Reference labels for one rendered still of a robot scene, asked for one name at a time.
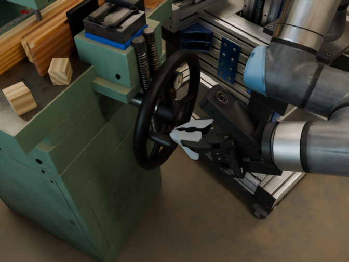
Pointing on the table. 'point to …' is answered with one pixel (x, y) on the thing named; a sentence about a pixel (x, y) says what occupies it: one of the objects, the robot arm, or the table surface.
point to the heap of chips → (152, 3)
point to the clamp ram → (76, 18)
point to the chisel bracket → (32, 3)
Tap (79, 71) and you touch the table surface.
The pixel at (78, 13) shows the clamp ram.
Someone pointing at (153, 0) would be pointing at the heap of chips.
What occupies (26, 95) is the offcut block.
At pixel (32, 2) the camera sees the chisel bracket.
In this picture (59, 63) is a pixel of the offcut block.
